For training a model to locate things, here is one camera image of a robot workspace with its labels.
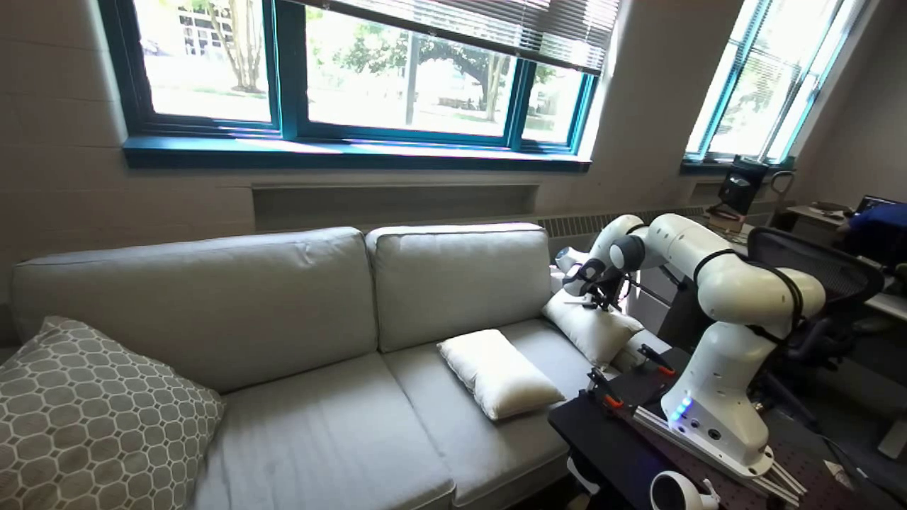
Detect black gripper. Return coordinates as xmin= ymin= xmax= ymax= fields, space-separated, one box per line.
xmin=564 ymin=255 xmax=625 ymax=314

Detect small cream pleated pillow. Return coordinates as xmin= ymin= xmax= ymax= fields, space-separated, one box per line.
xmin=434 ymin=327 xmax=570 ymax=425
xmin=540 ymin=287 xmax=648 ymax=368

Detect light grey fabric couch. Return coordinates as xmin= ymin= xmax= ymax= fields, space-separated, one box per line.
xmin=9 ymin=221 xmax=675 ymax=510

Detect dark grey filing cabinet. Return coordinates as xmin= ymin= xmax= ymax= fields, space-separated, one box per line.
xmin=620 ymin=246 xmax=720 ymax=354

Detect red black clamp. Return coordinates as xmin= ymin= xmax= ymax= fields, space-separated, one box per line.
xmin=583 ymin=366 xmax=630 ymax=417
xmin=634 ymin=340 xmax=684 ymax=379

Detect black robot table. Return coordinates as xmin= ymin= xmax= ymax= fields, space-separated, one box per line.
xmin=547 ymin=344 xmax=834 ymax=510

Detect black monitor device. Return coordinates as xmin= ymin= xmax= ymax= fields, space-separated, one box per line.
xmin=716 ymin=168 xmax=771 ymax=219

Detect white mug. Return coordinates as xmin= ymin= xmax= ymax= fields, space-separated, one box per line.
xmin=645 ymin=467 xmax=722 ymax=510

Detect white desk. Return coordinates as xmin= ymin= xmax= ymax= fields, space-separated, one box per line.
xmin=659 ymin=199 xmax=907 ymax=327

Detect narrow teal framed window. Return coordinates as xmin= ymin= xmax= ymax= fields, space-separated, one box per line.
xmin=679 ymin=0 xmax=873 ymax=175

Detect grey window blinds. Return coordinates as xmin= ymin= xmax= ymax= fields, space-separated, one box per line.
xmin=298 ymin=0 xmax=623 ymax=76

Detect blue bag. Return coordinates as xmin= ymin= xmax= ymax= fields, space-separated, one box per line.
xmin=844 ymin=196 xmax=907 ymax=274

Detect wide teal framed window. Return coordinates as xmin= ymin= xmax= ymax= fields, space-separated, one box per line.
xmin=95 ymin=0 xmax=603 ymax=172

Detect large grey patterned pillow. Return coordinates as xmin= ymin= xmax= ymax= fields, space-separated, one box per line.
xmin=0 ymin=311 xmax=229 ymax=510

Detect wall vent grille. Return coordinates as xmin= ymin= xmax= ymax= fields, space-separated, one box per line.
xmin=535 ymin=211 xmax=611 ymax=242

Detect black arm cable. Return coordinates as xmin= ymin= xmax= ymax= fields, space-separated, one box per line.
xmin=654 ymin=246 xmax=807 ymax=335

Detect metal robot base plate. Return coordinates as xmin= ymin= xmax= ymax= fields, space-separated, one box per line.
xmin=630 ymin=403 xmax=807 ymax=505

